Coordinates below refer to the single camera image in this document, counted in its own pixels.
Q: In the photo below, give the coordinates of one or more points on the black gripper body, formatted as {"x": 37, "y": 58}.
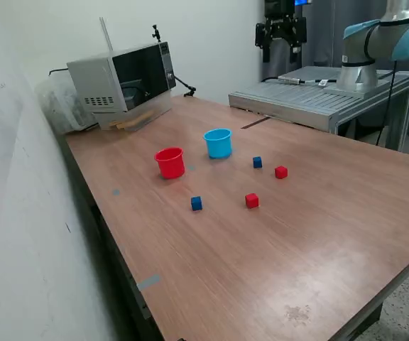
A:
{"x": 280, "y": 26}

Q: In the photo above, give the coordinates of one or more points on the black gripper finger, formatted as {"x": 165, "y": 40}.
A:
{"x": 261, "y": 33}
{"x": 301, "y": 32}

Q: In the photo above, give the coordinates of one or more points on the blue cube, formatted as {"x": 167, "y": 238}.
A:
{"x": 196, "y": 204}
{"x": 257, "y": 162}

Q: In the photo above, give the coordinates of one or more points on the red cube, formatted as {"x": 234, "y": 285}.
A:
{"x": 252, "y": 201}
{"x": 281, "y": 172}

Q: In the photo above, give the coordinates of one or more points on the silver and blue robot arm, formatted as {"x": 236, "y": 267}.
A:
{"x": 378, "y": 39}

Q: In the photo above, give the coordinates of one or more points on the blue plastic bin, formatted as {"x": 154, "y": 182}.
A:
{"x": 219, "y": 145}

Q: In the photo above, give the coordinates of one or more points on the red plastic bin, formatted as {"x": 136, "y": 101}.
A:
{"x": 170, "y": 165}

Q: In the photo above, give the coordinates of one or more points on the black marker with tag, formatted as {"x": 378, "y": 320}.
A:
{"x": 321, "y": 82}

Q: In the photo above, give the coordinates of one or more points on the aluminium mounting platform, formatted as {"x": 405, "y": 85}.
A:
{"x": 297, "y": 99}

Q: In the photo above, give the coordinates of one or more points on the black tape strip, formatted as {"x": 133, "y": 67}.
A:
{"x": 256, "y": 123}

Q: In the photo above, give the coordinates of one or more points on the grey-blue tape piece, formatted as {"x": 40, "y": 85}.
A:
{"x": 115, "y": 192}
{"x": 191, "y": 167}

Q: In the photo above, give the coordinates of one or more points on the white rod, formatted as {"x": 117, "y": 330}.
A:
{"x": 106, "y": 33}

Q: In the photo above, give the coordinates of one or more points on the silver microwave oven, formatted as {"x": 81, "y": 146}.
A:
{"x": 94, "y": 78}

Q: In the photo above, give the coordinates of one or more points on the clear plastic storage container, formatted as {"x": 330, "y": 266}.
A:
{"x": 59, "y": 103}

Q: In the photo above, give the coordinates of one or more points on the long grey tape strip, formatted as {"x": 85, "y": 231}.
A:
{"x": 148, "y": 282}

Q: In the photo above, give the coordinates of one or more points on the small black camera mount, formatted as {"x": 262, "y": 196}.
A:
{"x": 156, "y": 32}

